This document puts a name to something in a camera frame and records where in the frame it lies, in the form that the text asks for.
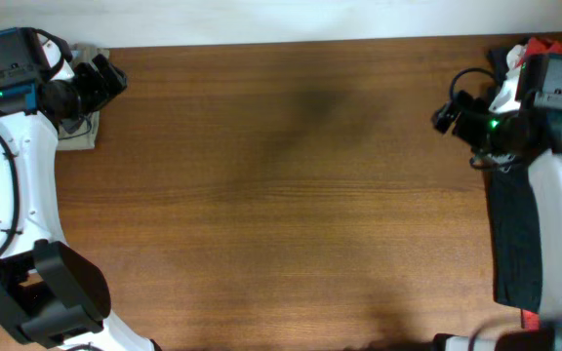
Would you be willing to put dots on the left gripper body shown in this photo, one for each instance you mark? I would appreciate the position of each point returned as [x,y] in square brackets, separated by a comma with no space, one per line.
[91,92]

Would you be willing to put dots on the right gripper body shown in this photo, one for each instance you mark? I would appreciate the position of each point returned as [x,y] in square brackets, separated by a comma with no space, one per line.
[479,127]

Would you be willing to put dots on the khaki shorts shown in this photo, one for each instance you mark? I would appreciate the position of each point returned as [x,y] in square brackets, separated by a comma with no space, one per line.
[84,138]

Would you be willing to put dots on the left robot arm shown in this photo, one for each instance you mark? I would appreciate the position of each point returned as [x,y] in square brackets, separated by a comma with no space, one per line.
[49,294]

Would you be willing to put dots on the red garment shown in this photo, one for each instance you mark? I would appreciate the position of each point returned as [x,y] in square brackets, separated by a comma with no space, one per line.
[540,93]

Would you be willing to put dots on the black garment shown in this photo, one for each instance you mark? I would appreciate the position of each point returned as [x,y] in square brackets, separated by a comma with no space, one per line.
[515,234]

